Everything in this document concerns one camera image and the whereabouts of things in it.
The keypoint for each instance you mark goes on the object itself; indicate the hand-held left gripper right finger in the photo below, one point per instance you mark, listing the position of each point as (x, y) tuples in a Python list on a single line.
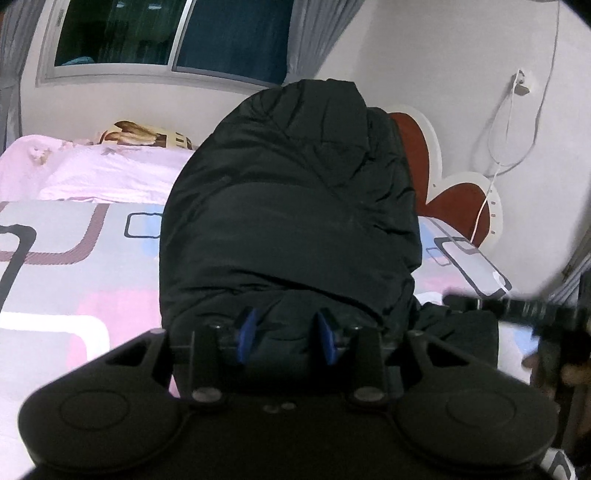
[(326, 338)]

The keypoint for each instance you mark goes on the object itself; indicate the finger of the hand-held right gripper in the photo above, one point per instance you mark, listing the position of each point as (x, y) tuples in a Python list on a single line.
[(498, 303)]

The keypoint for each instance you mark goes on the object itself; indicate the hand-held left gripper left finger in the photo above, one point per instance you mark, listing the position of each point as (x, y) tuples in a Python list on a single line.
[(247, 333)]

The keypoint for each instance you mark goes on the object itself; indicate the black jacket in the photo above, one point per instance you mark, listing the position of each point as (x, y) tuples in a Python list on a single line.
[(295, 207)]

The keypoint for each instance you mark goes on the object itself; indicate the person's right hand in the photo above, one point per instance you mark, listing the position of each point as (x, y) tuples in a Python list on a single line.
[(572, 374)]

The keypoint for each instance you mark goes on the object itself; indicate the smartphone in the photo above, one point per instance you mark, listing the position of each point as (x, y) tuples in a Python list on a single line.
[(475, 267)]

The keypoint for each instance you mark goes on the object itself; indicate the red and white headboard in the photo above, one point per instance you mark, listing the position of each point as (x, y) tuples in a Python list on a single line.
[(457, 203)]

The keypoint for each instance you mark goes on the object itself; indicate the patterned bed sheet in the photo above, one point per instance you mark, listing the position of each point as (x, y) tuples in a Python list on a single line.
[(69, 277)]

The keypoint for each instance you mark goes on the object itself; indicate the pink blanket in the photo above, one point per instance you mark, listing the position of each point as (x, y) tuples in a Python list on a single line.
[(92, 170)]

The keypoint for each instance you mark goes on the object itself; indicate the yellow brown printed pillow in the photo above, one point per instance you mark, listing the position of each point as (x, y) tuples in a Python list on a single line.
[(138, 134)]

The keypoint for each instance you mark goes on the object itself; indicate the grey curtain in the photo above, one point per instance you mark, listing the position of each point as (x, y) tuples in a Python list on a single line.
[(307, 41), (11, 69)]

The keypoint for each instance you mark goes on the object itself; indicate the sliding glass window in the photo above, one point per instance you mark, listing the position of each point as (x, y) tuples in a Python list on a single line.
[(161, 32)]

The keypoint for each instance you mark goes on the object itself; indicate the white wall charger plug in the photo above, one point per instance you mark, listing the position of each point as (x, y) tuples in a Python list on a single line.
[(521, 84)]

